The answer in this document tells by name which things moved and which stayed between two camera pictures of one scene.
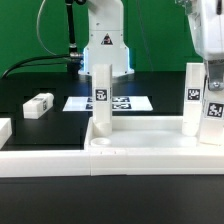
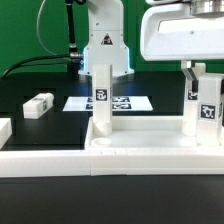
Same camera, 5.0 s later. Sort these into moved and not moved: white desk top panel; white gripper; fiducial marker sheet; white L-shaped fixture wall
Moved: white gripper
Not moved: fiducial marker sheet; white L-shaped fixture wall; white desk top panel
